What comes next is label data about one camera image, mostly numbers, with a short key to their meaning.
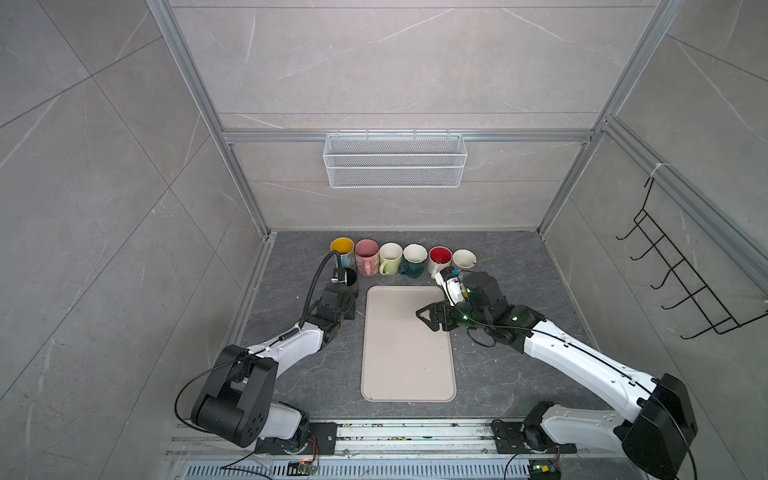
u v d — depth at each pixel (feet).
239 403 1.39
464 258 3.34
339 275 2.56
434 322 2.21
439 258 3.51
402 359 2.81
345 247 3.39
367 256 3.23
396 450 2.39
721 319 1.91
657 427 1.24
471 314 2.09
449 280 2.25
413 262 3.22
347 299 2.34
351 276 3.04
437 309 2.20
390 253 3.42
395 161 3.30
